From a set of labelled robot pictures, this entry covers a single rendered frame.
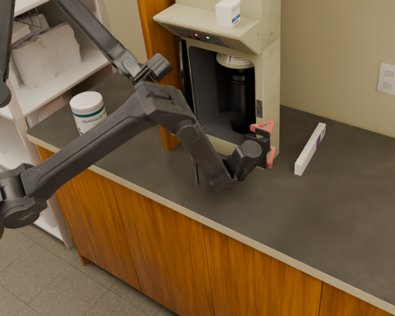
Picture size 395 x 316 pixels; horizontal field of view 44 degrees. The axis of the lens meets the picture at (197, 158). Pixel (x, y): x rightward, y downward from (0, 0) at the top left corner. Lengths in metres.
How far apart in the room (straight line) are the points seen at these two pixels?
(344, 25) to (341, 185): 0.57
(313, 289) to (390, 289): 0.26
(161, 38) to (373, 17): 0.72
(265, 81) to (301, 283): 0.65
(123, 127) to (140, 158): 0.95
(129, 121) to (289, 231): 0.79
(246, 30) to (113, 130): 0.60
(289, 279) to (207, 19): 0.85
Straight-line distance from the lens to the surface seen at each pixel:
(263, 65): 1.53
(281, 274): 1.64
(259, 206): 1.64
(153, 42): 1.66
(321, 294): 1.61
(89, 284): 2.74
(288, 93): 2.10
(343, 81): 1.96
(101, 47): 1.49
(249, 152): 1.29
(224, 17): 1.42
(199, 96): 1.80
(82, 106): 1.99
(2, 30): 1.50
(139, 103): 0.94
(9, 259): 3.04
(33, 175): 1.04
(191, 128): 0.98
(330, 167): 1.80
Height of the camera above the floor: 2.11
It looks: 39 degrees down
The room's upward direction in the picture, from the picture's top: 7 degrees counter-clockwise
